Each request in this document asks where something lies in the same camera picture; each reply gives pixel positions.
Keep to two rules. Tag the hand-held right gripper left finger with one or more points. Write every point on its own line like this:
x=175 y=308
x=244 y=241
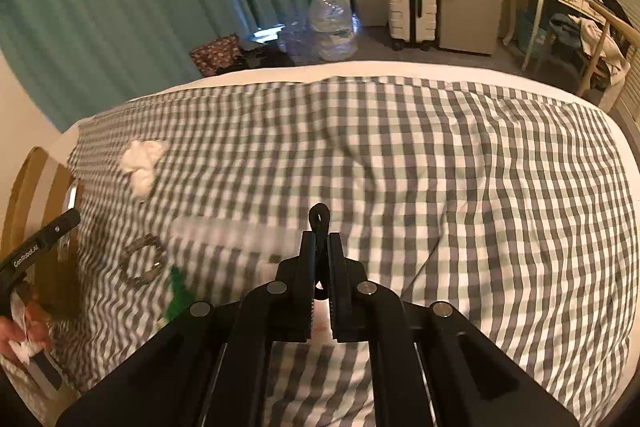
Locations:
x=307 y=277

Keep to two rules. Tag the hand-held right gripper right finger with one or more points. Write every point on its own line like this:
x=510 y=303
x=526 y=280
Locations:
x=337 y=277

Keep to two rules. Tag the person's left hand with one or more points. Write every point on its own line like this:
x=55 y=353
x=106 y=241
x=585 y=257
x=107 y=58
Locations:
x=37 y=322

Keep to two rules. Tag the clear plastic box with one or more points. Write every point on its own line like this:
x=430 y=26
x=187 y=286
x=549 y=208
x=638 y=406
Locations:
x=230 y=237

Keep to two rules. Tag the small green packet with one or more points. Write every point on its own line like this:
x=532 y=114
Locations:
x=180 y=294

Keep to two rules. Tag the white crumpled tissue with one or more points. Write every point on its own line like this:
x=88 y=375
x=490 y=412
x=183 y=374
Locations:
x=142 y=157

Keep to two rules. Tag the white bed mattress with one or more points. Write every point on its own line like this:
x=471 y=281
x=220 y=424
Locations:
x=400 y=69

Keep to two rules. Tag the black floor bag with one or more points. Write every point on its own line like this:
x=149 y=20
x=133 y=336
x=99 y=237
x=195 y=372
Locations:
x=267 y=56

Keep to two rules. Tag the clear plastic bag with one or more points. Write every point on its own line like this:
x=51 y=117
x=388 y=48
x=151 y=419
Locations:
x=300 y=39

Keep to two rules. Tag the patterned brown bag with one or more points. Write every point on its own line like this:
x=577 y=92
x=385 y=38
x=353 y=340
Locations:
x=216 y=56

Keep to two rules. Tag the large clear water bottle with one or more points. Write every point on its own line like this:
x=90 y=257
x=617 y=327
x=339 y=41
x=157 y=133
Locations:
x=332 y=22

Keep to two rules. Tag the wooden chair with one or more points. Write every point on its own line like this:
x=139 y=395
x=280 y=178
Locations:
x=607 y=57

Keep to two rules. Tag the white clothes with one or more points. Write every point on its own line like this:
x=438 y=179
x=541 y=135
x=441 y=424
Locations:
x=607 y=47

